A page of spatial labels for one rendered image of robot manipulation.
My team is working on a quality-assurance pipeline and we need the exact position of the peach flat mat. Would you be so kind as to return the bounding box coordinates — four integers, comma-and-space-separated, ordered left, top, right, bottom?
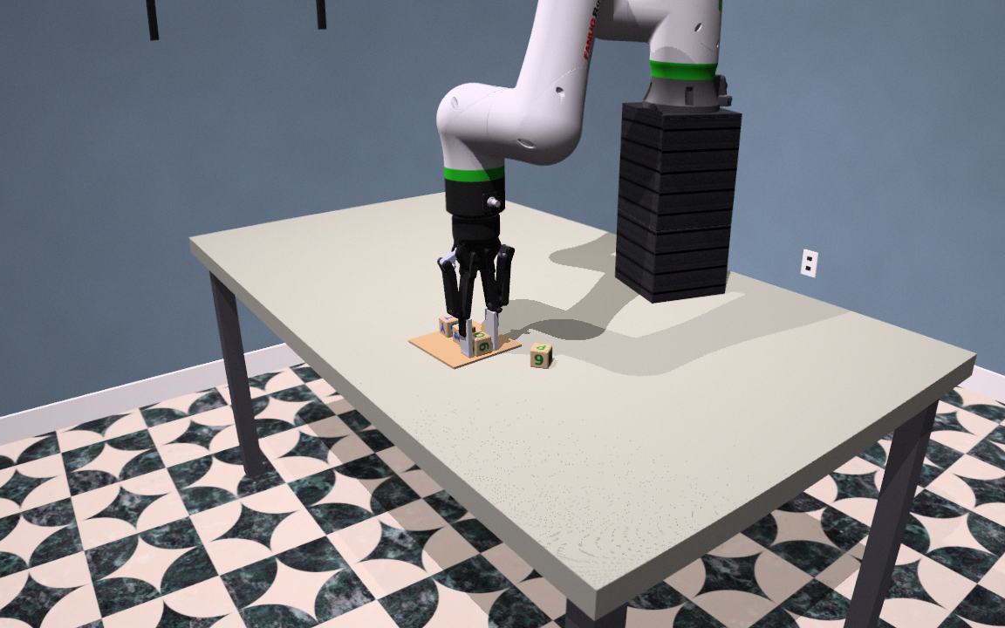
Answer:
408, 320, 522, 369

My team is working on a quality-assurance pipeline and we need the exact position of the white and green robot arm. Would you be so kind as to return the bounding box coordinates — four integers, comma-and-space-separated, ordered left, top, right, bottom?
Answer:
436, 0, 732, 219

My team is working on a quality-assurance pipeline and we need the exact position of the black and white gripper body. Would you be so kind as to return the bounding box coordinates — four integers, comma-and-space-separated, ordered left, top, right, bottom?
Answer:
451, 214, 503, 271

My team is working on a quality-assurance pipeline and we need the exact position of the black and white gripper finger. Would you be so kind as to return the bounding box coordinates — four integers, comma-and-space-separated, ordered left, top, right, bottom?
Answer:
437, 251, 480, 358
479, 244, 515, 350

